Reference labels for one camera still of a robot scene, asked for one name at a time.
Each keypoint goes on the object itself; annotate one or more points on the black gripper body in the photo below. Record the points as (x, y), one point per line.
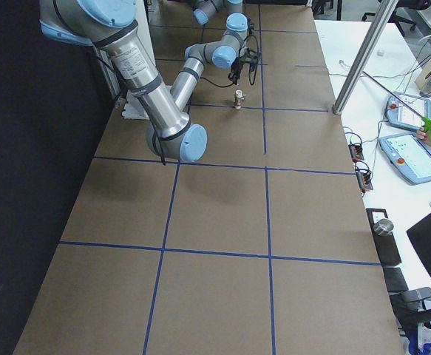
(237, 66)

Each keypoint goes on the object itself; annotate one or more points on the white brass PPR valve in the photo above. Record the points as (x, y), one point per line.
(239, 97)

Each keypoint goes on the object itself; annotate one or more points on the green handled reacher grabber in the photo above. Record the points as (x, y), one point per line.
(426, 121)

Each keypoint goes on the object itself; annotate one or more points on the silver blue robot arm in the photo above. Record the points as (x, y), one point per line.
(111, 26)
(204, 10)

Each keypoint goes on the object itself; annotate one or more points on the far orange black connector box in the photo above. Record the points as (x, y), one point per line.
(356, 149)

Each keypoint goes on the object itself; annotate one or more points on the orange black connector box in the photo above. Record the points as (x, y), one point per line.
(364, 176)
(356, 149)

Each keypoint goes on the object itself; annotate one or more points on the near orange black connector box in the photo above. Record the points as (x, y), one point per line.
(364, 176)

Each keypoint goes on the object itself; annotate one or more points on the far teach pendant tablet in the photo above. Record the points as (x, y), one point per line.
(399, 116)

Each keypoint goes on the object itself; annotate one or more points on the teach pendant tablet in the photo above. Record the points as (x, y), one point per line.
(410, 157)
(399, 116)

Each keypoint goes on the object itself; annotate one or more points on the near teach pendant tablet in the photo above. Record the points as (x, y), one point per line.
(410, 157)

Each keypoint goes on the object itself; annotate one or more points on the round steel weight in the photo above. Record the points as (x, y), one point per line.
(383, 227)

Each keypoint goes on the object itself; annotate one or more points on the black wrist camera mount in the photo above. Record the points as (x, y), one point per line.
(251, 57)

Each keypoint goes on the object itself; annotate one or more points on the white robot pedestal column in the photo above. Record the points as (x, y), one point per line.
(132, 108)

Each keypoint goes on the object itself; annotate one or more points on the aluminium frame post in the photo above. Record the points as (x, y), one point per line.
(373, 34)

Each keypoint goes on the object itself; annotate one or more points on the black flat base plate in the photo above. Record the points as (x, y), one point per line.
(385, 244)

